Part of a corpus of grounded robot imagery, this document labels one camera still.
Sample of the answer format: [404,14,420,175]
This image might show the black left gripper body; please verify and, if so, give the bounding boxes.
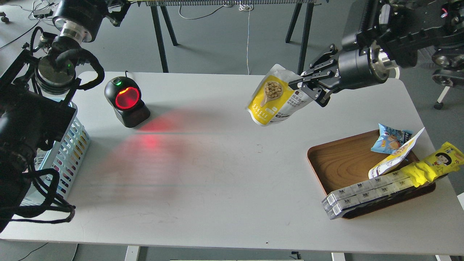
[53,0,108,43]

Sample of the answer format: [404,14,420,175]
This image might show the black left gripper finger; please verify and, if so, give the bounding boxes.
[105,0,132,27]

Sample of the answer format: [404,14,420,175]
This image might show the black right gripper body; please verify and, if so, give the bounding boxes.
[333,47,393,91]

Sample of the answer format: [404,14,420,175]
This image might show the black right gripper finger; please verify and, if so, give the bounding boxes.
[288,44,339,107]

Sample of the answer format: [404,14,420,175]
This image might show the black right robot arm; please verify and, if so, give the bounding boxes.
[289,0,463,107]

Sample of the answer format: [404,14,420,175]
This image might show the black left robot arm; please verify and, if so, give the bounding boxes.
[0,0,132,230]

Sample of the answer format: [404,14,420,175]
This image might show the blue snack bag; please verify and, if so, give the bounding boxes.
[370,123,413,155]

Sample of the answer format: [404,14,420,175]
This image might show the clear boxed snack pack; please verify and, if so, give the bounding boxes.
[321,171,414,220]

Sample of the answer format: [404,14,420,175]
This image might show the yellow cartoon snack bag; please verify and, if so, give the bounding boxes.
[401,142,464,188]

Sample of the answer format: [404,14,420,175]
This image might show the light blue plastic basket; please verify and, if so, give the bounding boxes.
[34,115,91,199]

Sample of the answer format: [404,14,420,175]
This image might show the black power adapter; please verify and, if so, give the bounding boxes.
[33,8,53,19]

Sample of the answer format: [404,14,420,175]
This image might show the black table legs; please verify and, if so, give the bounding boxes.
[146,3,315,75]

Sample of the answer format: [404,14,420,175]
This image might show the black barcode scanner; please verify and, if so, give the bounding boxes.
[104,76,151,128]

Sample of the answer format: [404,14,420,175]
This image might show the brown wooden tray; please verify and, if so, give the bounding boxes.
[307,130,436,219]

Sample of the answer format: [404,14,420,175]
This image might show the white office chair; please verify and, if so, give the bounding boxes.
[434,86,451,110]

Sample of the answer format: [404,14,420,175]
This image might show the white hanging cable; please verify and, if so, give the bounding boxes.
[239,4,254,75]

